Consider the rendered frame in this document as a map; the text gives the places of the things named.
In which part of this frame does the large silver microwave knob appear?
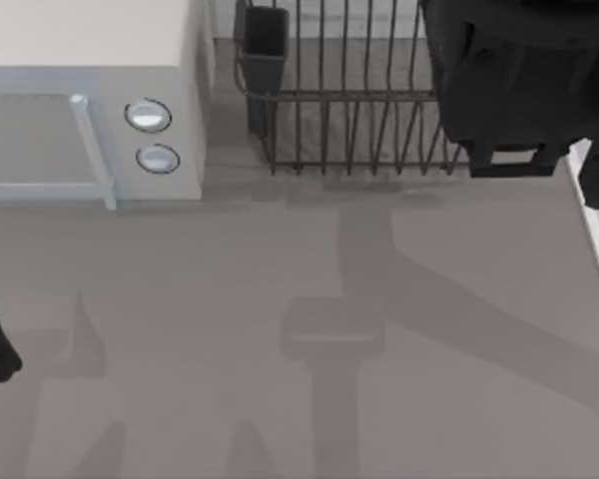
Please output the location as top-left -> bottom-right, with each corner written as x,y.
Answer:
123,97 -> 174,136

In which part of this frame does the dark grey cutlery holder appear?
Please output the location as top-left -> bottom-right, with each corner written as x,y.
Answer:
234,0 -> 292,136

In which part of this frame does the pale microwave oven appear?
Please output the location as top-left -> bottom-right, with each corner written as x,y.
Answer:
0,0 -> 217,212

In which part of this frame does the small silver microwave knob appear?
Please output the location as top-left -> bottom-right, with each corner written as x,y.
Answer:
135,143 -> 183,177

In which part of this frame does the glass microwave door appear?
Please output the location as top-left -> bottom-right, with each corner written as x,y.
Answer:
0,66 -> 119,211

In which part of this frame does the black wire dish rack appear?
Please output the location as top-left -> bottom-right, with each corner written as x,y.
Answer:
233,0 -> 473,178

